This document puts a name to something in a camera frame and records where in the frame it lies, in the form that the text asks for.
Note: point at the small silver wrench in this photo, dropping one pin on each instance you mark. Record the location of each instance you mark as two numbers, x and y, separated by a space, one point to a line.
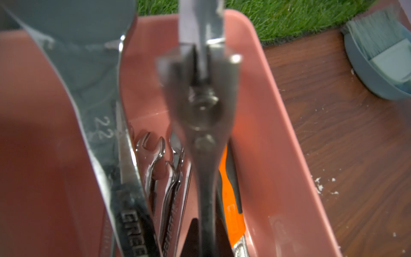
147 160

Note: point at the large silver combination wrench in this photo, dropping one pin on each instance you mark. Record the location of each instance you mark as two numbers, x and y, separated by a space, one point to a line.
84 42

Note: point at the pink plastic storage box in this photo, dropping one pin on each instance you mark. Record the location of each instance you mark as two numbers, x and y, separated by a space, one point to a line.
51 205

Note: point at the medium silver wrench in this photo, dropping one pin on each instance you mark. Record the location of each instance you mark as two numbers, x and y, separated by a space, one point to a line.
172 180

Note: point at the silver wrench in box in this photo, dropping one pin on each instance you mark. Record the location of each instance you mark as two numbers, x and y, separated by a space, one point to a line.
182 165

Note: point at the silver pliers wrench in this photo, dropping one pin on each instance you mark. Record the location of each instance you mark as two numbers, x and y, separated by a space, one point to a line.
200 81

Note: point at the orange black adjustable wrench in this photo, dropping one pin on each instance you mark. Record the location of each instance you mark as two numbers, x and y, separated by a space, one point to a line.
229 207

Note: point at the green artificial grass mat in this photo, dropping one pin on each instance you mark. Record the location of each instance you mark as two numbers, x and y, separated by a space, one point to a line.
274 21

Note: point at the teal dustpan with brush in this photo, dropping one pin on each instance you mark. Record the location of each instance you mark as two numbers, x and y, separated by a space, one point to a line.
378 46

